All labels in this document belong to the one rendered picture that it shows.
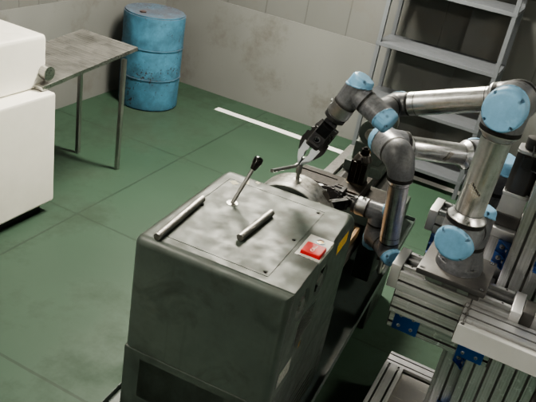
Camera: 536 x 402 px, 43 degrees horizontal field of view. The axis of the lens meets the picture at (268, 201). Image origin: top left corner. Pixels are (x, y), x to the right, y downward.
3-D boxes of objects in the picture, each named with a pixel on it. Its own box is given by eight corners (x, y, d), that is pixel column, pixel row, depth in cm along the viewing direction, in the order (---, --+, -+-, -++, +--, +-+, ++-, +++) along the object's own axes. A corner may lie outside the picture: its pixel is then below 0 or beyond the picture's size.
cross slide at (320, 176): (379, 218, 292) (381, 209, 290) (289, 186, 304) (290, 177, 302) (389, 202, 307) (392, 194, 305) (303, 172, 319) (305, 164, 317)
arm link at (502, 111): (478, 254, 208) (546, 87, 182) (463, 272, 196) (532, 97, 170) (443, 237, 213) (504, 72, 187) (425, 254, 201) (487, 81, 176)
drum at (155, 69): (141, 86, 654) (148, -2, 615) (188, 103, 636) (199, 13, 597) (104, 99, 609) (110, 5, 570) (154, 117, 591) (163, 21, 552)
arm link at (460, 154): (497, 181, 263) (376, 166, 242) (476, 163, 275) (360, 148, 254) (509, 153, 257) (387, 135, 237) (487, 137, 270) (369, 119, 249)
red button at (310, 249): (318, 262, 191) (320, 256, 190) (299, 254, 192) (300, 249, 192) (325, 253, 196) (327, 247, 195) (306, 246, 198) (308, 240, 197)
